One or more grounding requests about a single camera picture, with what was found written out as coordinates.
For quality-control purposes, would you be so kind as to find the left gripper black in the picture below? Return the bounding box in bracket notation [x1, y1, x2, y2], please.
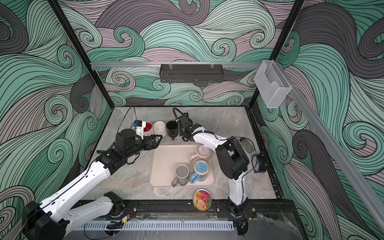
[125, 134, 163, 160]

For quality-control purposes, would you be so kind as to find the white ribbed mug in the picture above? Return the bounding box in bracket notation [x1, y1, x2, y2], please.
[153, 121, 167, 137]

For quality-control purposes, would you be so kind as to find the black mug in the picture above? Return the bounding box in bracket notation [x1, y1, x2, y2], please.
[166, 121, 179, 140]

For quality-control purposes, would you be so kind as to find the grey mug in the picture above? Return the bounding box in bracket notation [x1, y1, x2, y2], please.
[171, 165, 190, 187]

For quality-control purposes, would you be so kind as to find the blue mug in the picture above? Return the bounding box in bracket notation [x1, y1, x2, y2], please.
[190, 160, 210, 184]

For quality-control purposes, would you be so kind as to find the cream mug red inside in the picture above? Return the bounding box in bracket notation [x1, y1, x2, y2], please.
[144, 122, 154, 136]

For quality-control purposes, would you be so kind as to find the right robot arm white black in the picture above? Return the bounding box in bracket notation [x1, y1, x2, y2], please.
[173, 108, 250, 218]

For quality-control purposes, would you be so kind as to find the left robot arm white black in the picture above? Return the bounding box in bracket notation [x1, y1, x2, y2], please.
[22, 129, 163, 240]

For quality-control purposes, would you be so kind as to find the pink mug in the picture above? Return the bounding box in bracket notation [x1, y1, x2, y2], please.
[190, 145, 211, 163]

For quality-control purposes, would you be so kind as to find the beige plastic tray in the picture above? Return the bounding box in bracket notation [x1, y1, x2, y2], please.
[149, 145, 200, 188]

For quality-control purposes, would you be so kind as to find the round colourful tin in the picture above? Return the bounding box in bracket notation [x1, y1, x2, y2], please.
[193, 189, 212, 211]

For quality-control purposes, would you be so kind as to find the black round clock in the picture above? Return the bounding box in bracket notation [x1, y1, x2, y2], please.
[251, 153, 268, 173]

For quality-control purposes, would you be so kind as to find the black wall basket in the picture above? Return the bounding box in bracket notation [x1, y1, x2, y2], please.
[159, 64, 224, 83]

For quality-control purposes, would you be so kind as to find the aluminium rail back wall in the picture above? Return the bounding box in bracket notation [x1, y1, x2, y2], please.
[90, 61, 262, 69]

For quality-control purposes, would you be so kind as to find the aluminium rail wall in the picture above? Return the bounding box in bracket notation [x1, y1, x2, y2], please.
[276, 63, 384, 230]
[90, 61, 262, 69]

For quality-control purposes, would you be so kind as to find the white slotted cable duct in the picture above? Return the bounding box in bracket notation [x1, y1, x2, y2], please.
[76, 220, 235, 232]

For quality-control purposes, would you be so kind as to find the clear acrylic wall holder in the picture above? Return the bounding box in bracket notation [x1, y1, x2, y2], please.
[254, 61, 292, 109]

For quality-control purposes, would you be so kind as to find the aluminium rail right wall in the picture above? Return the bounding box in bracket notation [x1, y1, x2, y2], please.
[276, 63, 384, 230]

